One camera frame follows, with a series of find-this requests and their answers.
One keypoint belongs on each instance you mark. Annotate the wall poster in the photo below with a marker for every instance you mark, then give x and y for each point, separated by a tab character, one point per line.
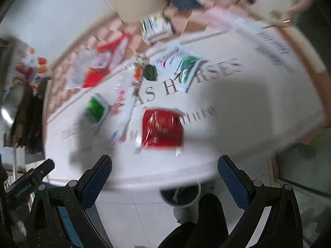
27	64

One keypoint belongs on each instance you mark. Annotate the red snack wrapper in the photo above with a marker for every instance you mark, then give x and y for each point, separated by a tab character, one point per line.
162	131

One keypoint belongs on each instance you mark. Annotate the white printed tablecloth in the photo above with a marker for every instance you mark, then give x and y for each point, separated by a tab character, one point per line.
245	103

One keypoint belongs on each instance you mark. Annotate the pink cloth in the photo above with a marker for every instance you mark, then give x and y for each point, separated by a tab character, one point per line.
219	16

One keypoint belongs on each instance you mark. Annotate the dark green crumpled wrapper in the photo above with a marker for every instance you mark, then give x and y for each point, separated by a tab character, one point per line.
150	72

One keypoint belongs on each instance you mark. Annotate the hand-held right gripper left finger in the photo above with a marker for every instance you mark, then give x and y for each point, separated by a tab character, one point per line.
96	183

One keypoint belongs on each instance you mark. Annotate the green and white packet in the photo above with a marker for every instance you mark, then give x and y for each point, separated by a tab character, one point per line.
95	110

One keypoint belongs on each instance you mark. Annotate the grey waste bin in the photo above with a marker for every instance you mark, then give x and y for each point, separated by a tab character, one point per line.
180	194

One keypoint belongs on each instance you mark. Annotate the white packet with green print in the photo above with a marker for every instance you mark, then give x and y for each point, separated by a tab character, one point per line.
190	70

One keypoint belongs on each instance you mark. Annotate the white wrapper with red print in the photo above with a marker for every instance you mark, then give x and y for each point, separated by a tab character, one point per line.
168	56

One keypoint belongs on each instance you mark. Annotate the small orange wrapper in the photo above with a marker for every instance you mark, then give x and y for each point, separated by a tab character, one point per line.
138	72

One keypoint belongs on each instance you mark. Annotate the dark hanging cloth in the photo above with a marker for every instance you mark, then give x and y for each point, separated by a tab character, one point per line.
27	120

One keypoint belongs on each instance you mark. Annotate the person's black trouser leg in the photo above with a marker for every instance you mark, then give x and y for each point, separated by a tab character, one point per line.
197	224

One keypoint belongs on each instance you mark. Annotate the clear long wrapper packet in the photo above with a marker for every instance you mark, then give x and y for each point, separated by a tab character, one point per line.
121	113

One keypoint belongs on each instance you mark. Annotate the green and white carton box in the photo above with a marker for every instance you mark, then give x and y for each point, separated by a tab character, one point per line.
155	28

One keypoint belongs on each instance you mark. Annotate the red and white plastic bag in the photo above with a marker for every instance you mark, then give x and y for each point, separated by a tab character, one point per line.
102	62

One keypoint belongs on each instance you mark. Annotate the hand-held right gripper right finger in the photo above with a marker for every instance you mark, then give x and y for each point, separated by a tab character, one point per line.
232	183

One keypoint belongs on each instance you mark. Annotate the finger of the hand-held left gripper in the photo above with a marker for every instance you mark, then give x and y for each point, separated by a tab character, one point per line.
30	178

